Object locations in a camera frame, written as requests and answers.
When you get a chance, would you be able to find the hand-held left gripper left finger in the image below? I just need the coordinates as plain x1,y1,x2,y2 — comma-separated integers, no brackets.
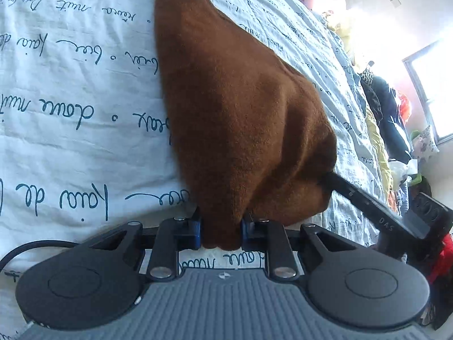
88,207,204,280

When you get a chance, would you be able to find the white plastic bag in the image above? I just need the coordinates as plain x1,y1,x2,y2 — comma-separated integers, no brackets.
388,159,420,184

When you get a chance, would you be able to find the brown knit garment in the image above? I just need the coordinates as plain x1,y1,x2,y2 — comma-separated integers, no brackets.
152,0,337,250

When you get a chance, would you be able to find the black cable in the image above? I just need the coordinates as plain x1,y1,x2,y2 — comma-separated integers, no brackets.
0,240,85,273

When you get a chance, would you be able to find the orange cloth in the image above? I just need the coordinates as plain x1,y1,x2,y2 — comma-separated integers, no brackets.
397,91,413,123

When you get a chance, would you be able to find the dark navy garment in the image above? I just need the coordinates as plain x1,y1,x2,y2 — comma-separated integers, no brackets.
360,69,414,165

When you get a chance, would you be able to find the bright window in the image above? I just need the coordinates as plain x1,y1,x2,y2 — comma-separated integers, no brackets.
403,38,453,143

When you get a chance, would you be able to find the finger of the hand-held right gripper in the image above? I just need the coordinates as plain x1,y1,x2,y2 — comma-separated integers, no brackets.
323,172,397,222

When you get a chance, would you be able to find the floral cushion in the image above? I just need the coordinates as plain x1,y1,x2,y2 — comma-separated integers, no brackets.
411,125,440,161

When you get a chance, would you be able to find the red cloth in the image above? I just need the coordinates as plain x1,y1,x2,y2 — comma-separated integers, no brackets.
426,233,453,286

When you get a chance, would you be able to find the white script-printed bed sheet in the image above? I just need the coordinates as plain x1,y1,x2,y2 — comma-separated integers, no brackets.
0,0,404,340

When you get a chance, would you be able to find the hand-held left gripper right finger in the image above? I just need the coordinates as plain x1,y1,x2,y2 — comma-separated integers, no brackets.
241,214,355,280

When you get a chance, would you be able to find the yellow cloth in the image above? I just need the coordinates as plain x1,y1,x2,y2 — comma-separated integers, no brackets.
333,16,394,194

